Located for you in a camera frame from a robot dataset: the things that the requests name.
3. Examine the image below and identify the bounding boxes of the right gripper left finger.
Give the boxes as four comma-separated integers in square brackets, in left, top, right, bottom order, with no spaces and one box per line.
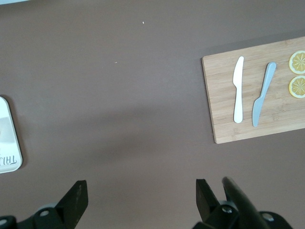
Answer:
[14,180,89,229]

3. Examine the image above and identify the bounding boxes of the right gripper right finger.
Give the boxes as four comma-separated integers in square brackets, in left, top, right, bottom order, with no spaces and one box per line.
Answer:
[192,178,239,229]

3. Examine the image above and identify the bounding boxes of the beige bear print tray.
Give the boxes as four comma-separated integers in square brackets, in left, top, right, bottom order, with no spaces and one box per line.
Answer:
[0,95,23,174]

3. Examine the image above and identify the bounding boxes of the bamboo cutting board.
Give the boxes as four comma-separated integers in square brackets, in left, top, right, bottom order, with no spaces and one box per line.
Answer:
[202,36,305,145]

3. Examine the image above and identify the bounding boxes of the white plastic knife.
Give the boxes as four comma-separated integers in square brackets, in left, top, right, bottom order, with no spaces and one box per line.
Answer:
[233,56,245,124]

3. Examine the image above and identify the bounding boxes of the brown table cover mat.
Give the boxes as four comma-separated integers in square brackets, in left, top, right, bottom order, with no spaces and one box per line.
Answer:
[0,0,305,229]

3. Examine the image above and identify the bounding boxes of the grey plastic knife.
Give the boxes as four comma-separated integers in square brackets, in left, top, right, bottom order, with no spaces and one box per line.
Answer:
[252,62,277,127]

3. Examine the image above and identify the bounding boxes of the yellow lemon slice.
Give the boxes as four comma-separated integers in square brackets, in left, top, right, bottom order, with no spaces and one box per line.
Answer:
[288,75,305,99]
[289,50,305,75]

